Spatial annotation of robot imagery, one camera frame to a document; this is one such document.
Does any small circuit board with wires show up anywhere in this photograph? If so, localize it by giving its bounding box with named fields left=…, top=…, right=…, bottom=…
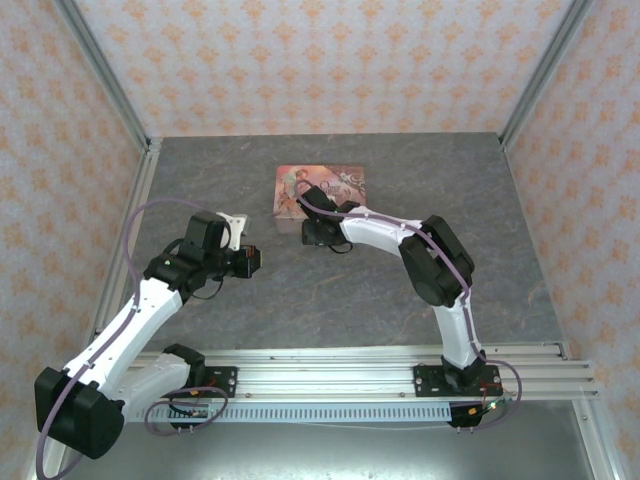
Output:
left=169, top=398, right=219, bottom=419
left=467, top=396, right=515, bottom=419

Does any aluminium mounting rail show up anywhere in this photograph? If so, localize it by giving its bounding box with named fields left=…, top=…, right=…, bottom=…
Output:
left=52, top=341, right=600, bottom=401

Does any aluminium side rail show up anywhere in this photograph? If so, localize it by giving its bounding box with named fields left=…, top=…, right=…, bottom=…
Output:
left=92, top=139, right=162, bottom=351

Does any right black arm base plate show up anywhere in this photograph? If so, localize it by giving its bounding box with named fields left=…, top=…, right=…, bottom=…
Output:
left=413, top=363, right=501, bottom=399

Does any aluminium frame post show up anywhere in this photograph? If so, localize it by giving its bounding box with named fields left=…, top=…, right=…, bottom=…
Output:
left=498, top=0, right=597, bottom=149
left=53, top=0, right=152, bottom=152

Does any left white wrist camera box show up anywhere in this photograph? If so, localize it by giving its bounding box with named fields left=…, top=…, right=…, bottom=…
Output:
left=222, top=212, right=250, bottom=251

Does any white slotted cable duct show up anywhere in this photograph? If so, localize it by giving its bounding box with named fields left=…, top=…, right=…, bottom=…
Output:
left=122, top=403, right=454, bottom=424

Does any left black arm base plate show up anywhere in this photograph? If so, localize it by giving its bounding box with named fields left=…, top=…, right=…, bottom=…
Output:
left=199, top=366, right=239, bottom=399

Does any pink decorated tin box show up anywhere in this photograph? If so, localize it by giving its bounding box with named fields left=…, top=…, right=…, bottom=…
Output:
left=272, top=164, right=367, bottom=235

